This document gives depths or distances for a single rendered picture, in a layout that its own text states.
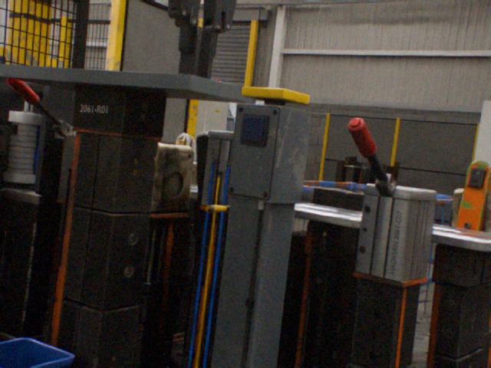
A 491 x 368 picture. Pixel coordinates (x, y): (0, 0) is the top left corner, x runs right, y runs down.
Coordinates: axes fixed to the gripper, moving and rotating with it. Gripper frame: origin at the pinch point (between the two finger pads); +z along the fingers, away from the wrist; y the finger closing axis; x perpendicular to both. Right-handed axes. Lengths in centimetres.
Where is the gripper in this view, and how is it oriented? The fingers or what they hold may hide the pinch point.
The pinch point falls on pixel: (196, 56)
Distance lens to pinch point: 92.1
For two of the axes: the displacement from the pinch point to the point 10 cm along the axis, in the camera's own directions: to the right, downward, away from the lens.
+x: -7.2, -1.2, 6.8
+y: 6.8, 0.4, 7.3
